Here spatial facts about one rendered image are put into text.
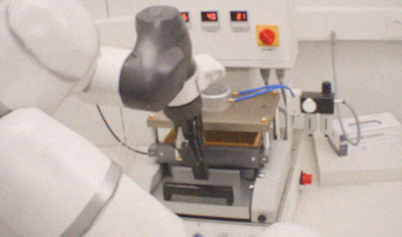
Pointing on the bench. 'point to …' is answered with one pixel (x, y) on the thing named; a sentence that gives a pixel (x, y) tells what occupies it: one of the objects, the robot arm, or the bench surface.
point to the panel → (222, 229)
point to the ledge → (362, 162)
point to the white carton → (367, 142)
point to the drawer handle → (198, 191)
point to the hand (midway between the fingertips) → (199, 166)
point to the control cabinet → (244, 40)
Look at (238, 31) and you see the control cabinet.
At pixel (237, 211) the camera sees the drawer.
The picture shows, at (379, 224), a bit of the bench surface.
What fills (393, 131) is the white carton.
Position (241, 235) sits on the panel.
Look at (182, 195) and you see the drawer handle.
